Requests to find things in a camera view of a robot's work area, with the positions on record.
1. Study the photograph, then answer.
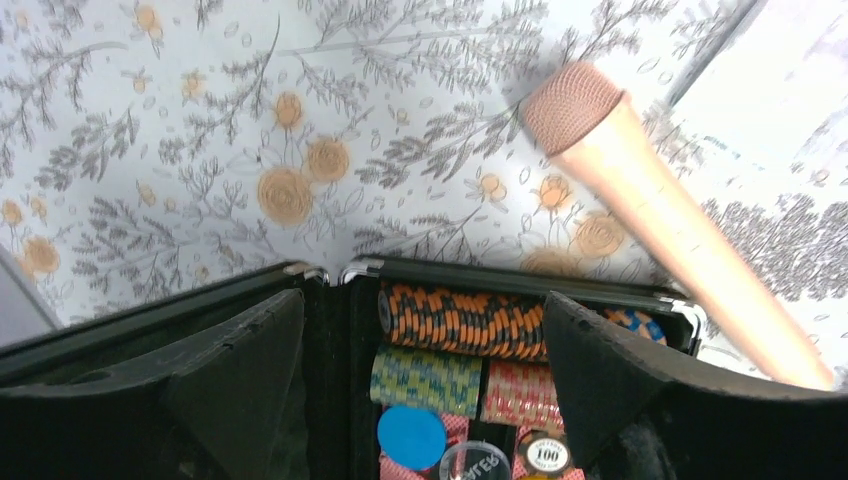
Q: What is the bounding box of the black poker chip case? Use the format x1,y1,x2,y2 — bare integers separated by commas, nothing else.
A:
1,257,706,479

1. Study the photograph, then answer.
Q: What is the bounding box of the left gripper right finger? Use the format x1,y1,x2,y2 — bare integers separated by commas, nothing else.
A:
543,293,847,479

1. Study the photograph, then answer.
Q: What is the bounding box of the red white chip stack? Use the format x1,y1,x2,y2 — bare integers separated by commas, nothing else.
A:
480,361,564,432

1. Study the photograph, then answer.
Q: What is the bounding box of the floral table mat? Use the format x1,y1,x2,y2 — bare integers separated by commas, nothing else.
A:
1,1,847,377

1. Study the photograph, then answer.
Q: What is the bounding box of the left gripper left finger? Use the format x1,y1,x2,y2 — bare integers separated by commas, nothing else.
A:
1,290,306,479

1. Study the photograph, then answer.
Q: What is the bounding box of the green chip stack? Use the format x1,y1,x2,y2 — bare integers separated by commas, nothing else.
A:
369,346,483,418

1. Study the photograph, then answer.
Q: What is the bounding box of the orange black chip stack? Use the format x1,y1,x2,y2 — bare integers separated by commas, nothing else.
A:
377,282,548,363

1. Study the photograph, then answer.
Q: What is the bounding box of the blue poker chip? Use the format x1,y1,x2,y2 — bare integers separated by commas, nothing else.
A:
376,406,448,471

